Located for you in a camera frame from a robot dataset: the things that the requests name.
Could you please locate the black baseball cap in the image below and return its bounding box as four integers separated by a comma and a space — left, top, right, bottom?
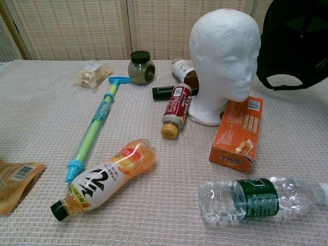
257, 0, 328, 91

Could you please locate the white foam mannequin head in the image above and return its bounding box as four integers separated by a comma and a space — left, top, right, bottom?
188, 7, 261, 127

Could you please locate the red label bottle yellow cap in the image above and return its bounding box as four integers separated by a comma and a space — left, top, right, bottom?
160, 83, 193, 140

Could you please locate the white textured tablecloth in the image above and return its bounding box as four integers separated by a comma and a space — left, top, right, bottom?
0, 58, 328, 246

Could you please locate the brown drink bottle white label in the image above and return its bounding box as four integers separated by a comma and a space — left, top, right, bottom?
171, 58, 199, 96

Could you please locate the glass spice jar black lid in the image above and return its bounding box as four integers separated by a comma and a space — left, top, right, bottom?
128, 51, 156, 86

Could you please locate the blue green water pump toy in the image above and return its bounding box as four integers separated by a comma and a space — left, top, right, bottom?
65, 76, 132, 183

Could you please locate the orange cardboard box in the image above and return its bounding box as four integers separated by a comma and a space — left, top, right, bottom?
209, 96, 264, 173

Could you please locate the orange juice bottle black cap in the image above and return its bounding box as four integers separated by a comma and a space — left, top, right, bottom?
50, 138, 157, 222

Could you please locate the clear bag of snacks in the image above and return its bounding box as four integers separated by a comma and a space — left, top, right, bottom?
71, 60, 113, 89

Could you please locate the woven folding screen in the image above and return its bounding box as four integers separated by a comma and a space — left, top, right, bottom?
0, 0, 328, 64

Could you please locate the clear water bottle green label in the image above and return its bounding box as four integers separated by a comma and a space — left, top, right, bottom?
198, 176, 328, 227

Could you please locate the brown snack pouch with barcode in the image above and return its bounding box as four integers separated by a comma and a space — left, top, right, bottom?
0, 159, 47, 215

